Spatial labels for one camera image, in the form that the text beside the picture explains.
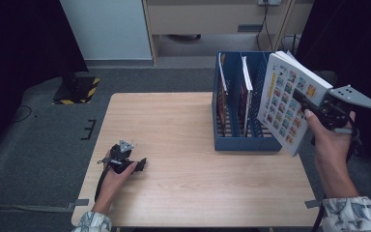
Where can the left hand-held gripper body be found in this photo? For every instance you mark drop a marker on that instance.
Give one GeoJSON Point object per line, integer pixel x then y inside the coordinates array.
{"type": "Point", "coordinates": [120, 156]}

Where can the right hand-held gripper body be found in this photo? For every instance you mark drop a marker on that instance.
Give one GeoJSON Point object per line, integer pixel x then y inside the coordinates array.
{"type": "Point", "coordinates": [335, 112]}

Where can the thick white book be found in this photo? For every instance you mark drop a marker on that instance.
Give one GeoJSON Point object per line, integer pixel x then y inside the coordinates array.
{"type": "Point", "coordinates": [280, 106]}

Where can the blue plastic file rack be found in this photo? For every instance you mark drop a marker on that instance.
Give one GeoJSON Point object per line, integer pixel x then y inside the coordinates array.
{"type": "Point", "coordinates": [235, 143]}

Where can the brown cover magazine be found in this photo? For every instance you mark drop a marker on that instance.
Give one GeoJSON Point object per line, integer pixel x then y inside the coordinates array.
{"type": "Point", "coordinates": [221, 103]}

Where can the person's right hand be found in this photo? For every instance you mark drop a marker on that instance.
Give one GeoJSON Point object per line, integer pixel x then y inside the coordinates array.
{"type": "Point", "coordinates": [331, 148]}

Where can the person's left hand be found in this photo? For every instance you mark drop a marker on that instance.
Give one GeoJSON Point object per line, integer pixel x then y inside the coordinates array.
{"type": "Point", "coordinates": [109, 190]}

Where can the grey tape strip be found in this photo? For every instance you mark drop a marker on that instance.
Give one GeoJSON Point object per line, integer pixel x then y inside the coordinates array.
{"type": "Point", "coordinates": [312, 204]}
{"type": "Point", "coordinates": [80, 203]}

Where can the black striped stand base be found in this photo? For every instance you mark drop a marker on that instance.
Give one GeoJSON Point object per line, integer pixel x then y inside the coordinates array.
{"type": "Point", "coordinates": [77, 92]}

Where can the white power strip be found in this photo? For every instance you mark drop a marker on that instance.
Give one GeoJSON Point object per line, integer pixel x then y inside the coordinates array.
{"type": "Point", "coordinates": [269, 2]}

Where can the white cabinet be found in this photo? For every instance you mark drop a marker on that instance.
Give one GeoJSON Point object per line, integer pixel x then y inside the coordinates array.
{"type": "Point", "coordinates": [106, 29]}

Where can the light wooden desk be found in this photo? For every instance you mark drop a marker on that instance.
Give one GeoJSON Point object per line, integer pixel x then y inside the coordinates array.
{"type": "Point", "coordinates": [206, 19]}

